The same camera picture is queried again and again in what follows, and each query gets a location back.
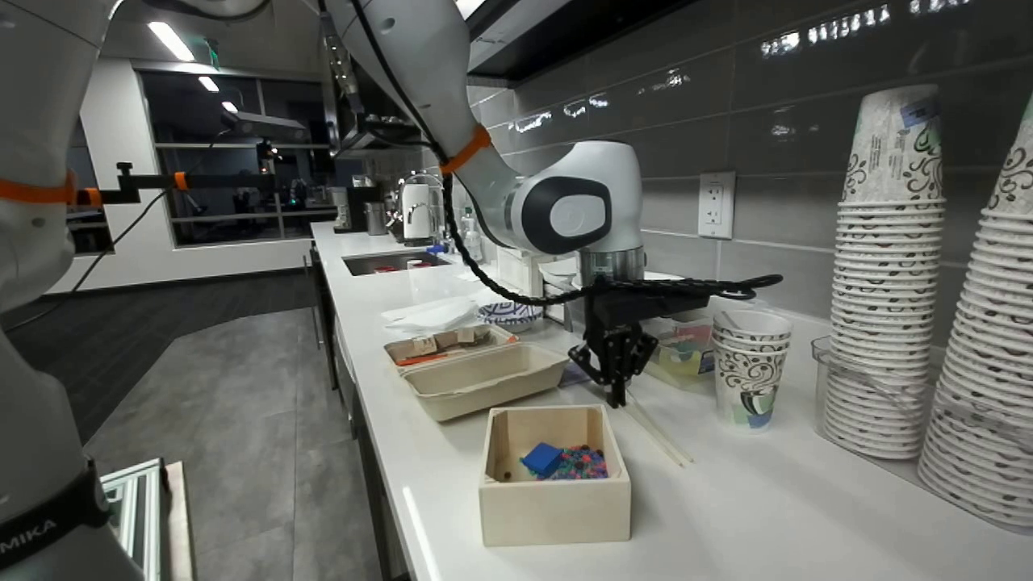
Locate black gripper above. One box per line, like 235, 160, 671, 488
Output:
565, 280, 662, 410

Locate black clamp stand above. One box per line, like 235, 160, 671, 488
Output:
76, 160, 204, 213

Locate white wall outlet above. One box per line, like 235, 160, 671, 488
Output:
694, 171, 740, 242

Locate silver coffee machine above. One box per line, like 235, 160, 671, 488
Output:
347, 176, 389, 240

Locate counter sink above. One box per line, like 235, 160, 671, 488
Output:
343, 249, 449, 278

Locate clear plastic cup sleeve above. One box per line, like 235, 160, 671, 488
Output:
808, 334, 866, 450

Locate colourful packets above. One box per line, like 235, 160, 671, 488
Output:
648, 327, 716, 392

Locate ceiling light strip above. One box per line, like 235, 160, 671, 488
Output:
146, 18, 201, 66

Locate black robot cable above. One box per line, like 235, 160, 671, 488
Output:
343, 0, 594, 311

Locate large window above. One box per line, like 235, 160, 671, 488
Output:
135, 69, 334, 249

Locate metal framed cart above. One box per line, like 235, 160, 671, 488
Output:
98, 455, 201, 581

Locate white electric kettle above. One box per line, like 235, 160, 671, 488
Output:
396, 176, 440, 247

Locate blue patterned bowl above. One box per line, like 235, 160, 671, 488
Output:
478, 301, 546, 335

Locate tall patterned cup stack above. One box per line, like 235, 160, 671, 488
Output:
820, 84, 949, 465
913, 95, 1033, 536

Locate blue block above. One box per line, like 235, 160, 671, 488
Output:
520, 440, 565, 482

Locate thin wooden stirrer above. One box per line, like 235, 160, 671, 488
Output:
626, 398, 700, 470

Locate patterned paper cup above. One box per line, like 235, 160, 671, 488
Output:
710, 303, 798, 433

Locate colourful beads pile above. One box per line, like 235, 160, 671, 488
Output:
551, 444, 612, 483

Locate square wooden box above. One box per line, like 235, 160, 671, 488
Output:
478, 402, 637, 548

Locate wooden tray with snacks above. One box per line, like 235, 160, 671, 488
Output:
381, 322, 572, 427

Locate clear plastic container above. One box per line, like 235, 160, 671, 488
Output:
536, 262, 719, 395

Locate white tissue paper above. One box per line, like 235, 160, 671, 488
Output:
381, 294, 488, 340

